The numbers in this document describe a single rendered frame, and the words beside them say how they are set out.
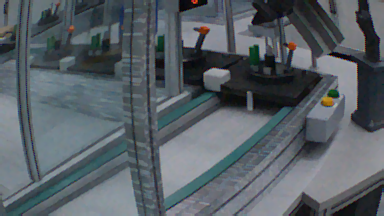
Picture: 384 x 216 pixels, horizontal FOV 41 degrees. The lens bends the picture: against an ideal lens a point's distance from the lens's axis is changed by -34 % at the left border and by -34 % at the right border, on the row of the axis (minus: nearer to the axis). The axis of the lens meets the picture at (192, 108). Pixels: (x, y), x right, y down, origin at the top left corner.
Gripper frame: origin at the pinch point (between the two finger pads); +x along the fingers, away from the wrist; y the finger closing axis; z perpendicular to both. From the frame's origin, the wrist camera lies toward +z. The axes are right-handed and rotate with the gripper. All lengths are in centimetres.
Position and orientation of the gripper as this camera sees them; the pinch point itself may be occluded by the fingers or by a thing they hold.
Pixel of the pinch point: (263, 16)
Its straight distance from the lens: 167.3
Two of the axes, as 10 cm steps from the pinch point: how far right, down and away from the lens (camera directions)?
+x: -6.1, 5.4, 5.8
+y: -5.0, 3.1, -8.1
